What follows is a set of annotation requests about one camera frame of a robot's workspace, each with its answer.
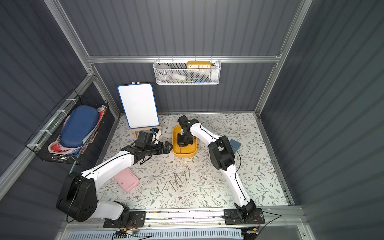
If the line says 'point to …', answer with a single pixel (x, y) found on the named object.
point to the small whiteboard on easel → (139, 106)
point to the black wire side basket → (45, 143)
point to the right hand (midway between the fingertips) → (182, 143)
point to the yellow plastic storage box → (188, 151)
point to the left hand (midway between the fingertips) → (168, 147)
